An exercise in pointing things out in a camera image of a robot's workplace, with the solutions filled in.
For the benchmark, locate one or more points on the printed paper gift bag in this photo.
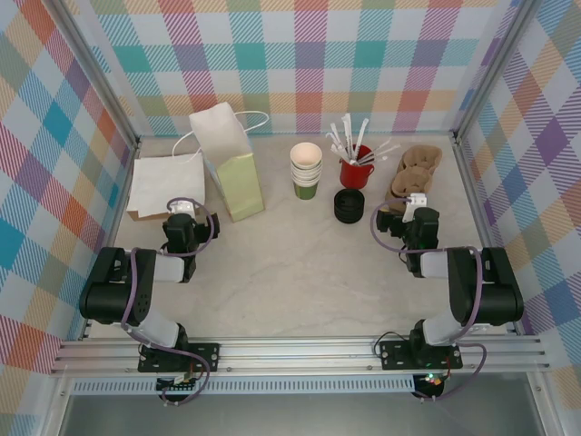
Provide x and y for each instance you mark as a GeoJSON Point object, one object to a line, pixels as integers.
{"type": "Point", "coordinates": [240, 191]}

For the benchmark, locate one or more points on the green paper coffee cup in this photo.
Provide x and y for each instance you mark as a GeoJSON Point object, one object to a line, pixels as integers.
{"type": "Point", "coordinates": [306, 154]}

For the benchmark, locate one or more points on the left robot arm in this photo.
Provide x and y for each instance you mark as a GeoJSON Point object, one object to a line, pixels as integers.
{"type": "Point", "coordinates": [109, 290]}

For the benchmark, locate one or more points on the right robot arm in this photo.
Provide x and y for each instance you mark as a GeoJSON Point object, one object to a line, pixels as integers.
{"type": "Point", "coordinates": [495, 290]}

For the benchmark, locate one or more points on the brown pulp carrier stack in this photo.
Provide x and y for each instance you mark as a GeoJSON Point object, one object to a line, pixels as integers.
{"type": "Point", "coordinates": [390, 196]}

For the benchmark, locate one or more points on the black cup lid stack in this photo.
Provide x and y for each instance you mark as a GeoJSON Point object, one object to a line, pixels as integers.
{"type": "Point", "coordinates": [348, 219]}

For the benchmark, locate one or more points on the brown cardboard piece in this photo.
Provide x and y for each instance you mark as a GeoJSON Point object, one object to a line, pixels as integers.
{"type": "Point", "coordinates": [143, 216]}

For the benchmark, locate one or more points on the white paper sheet stack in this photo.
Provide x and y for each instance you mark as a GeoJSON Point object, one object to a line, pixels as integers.
{"type": "Point", "coordinates": [168, 181]}

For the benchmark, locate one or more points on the red metal mug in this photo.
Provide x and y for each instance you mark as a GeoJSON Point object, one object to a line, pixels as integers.
{"type": "Point", "coordinates": [354, 177]}

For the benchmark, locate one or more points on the white wrapped straw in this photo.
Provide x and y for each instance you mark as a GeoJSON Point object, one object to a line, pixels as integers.
{"type": "Point", "coordinates": [335, 129]}
{"type": "Point", "coordinates": [347, 125]}
{"type": "Point", "coordinates": [363, 131]}
{"type": "Point", "coordinates": [386, 147]}
{"type": "Point", "coordinates": [336, 148]}
{"type": "Point", "coordinates": [380, 158]}

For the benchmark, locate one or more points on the green paper cup stack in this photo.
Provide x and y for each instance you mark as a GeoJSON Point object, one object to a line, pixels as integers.
{"type": "Point", "coordinates": [306, 186]}

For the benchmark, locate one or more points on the small electronics board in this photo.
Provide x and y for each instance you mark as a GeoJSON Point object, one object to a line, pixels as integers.
{"type": "Point", "coordinates": [179, 385]}
{"type": "Point", "coordinates": [431, 380]}

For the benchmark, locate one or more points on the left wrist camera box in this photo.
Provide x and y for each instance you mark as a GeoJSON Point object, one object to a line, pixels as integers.
{"type": "Point", "coordinates": [182, 205]}

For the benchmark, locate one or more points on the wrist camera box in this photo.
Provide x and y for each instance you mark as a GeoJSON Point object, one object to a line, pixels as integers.
{"type": "Point", "coordinates": [182, 205]}
{"type": "Point", "coordinates": [416, 202]}

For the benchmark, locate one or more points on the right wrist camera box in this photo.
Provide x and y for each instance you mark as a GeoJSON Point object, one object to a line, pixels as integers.
{"type": "Point", "coordinates": [416, 202]}

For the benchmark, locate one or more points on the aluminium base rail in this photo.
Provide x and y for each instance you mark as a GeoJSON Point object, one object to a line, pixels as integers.
{"type": "Point", "coordinates": [295, 354]}

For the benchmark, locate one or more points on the aluminium frame post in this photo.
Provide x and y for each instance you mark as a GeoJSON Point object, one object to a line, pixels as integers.
{"type": "Point", "coordinates": [492, 68]}
{"type": "Point", "coordinates": [102, 72]}

